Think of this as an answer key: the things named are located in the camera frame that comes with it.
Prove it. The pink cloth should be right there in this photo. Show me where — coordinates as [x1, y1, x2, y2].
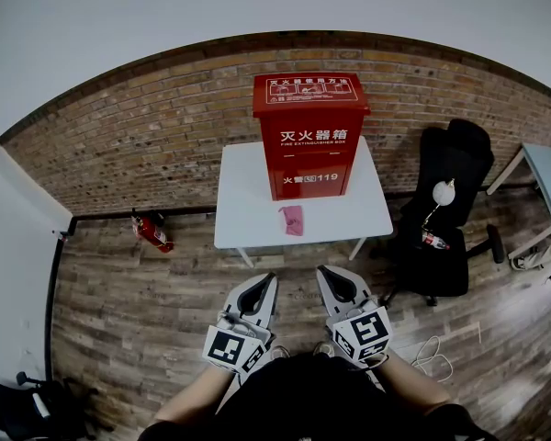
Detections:
[277, 204, 305, 237]

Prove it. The red fire extinguisher box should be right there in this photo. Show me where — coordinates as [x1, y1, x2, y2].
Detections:
[252, 72, 372, 201]

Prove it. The red fire extinguisher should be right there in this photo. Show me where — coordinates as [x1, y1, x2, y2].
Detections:
[130, 208, 175, 254]

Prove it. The person's dark shirt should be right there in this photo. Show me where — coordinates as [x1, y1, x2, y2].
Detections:
[140, 354, 497, 441]

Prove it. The black office chair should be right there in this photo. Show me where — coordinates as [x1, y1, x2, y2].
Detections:
[371, 118, 506, 307]

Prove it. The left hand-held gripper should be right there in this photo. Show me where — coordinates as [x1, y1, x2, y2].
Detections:
[202, 271, 280, 377]

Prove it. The light blue desk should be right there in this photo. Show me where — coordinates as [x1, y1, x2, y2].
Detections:
[486, 142, 551, 261]

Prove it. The plastic bottle with red label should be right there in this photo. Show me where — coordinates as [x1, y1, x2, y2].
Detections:
[422, 232, 451, 251]

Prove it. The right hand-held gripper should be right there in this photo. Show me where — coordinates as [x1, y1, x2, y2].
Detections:
[315, 265, 394, 370]

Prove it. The white floor cable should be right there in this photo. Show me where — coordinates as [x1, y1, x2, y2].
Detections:
[411, 335, 455, 383]

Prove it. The person's right forearm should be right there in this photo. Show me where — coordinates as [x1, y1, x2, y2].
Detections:
[376, 354, 451, 415]

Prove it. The white round ornament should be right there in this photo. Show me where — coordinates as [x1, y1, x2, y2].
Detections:
[431, 177, 456, 207]

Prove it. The person's left forearm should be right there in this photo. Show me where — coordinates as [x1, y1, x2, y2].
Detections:
[154, 365, 233, 424]

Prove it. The gold ornament stand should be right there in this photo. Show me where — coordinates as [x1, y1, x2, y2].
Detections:
[421, 204, 442, 233]

